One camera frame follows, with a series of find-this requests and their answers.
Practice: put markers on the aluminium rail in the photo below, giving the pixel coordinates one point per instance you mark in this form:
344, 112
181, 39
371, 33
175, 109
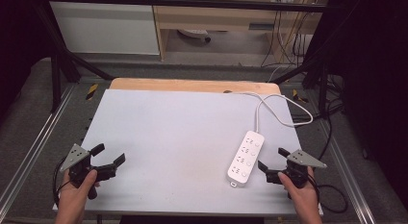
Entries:
346, 172
32, 147

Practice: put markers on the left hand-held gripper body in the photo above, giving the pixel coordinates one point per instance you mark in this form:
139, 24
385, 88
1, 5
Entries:
77, 155

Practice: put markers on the person's left hand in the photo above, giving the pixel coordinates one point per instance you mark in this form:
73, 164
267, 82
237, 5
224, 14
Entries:
72, 198

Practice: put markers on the white chair base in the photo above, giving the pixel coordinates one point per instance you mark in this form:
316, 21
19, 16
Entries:
194, 34

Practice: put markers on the white cabinet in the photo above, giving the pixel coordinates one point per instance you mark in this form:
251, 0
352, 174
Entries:
102, 28

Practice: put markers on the white table cover board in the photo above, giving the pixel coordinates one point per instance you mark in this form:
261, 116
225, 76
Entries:
176, 137

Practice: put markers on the person's right hand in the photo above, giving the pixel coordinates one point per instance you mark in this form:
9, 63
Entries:
304, 198

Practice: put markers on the white power strip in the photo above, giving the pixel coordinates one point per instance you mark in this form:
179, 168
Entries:
245, 160

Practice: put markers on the black metal frame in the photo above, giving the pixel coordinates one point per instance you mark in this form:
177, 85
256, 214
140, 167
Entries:
179, 2

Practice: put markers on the wooden desk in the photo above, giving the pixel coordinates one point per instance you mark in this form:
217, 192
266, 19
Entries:
224, 17

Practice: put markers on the black curtain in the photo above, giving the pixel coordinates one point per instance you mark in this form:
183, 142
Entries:
19, 41
372, 73

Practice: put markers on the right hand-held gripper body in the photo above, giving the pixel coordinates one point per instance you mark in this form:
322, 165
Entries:
303, 160

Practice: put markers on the wooden table board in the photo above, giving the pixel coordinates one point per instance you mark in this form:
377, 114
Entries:
192, 85

